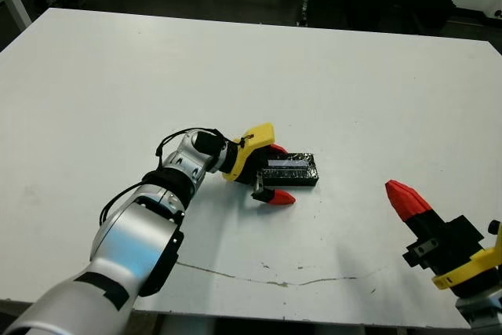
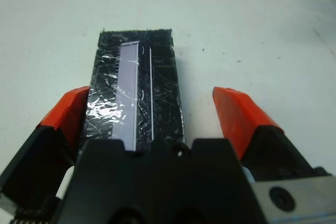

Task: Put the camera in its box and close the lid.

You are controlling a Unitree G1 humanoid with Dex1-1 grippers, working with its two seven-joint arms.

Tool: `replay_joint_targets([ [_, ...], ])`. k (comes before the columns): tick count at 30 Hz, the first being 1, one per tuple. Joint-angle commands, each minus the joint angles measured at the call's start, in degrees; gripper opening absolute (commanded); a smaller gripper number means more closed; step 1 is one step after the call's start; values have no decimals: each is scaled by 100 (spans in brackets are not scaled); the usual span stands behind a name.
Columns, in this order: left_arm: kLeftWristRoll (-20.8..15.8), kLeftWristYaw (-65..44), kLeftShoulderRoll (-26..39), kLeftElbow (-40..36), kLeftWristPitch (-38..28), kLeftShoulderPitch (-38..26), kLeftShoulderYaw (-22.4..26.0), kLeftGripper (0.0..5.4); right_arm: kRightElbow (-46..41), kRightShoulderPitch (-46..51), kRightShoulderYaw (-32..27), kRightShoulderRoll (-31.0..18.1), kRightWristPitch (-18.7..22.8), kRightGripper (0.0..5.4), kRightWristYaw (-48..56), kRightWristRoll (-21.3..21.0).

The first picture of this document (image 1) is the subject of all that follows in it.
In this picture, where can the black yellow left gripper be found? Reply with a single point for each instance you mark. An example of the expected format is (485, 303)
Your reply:
(251, 143)

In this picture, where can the black spiky bundle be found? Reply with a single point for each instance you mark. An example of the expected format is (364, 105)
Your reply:
(433, 5)

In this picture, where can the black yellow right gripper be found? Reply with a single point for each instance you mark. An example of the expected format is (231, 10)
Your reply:
(455, 248)

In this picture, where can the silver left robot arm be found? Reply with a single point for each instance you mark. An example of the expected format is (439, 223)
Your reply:
(129, 241)

